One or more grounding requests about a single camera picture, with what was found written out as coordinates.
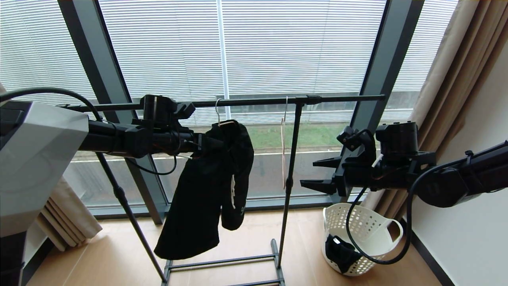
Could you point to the black garment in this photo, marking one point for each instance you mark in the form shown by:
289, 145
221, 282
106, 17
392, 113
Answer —
345, 254

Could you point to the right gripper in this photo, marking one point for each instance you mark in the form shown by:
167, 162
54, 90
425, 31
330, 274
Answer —
369, 172

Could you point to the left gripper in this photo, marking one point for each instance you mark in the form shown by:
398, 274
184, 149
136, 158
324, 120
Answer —
182, 143

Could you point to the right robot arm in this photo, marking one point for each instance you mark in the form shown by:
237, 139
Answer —
456, 182

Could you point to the black clothes rack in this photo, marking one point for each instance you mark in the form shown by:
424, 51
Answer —
317, 99

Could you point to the window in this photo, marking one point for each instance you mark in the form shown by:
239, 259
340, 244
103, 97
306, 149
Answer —
99, 51

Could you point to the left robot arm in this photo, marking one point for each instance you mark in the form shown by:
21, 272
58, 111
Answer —
39, 159

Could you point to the pink clothes hanger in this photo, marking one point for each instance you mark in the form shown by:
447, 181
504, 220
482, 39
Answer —
283, 151
218, 115

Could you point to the black shorts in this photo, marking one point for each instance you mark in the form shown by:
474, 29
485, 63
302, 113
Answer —
198, 198

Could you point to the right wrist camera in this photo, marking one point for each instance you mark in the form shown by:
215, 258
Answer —
351, 137

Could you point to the white laundry basket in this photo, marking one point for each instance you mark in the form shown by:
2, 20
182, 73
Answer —
369, 226

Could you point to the beige curtain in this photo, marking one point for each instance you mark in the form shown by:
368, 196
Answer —
448, 71
67, 214

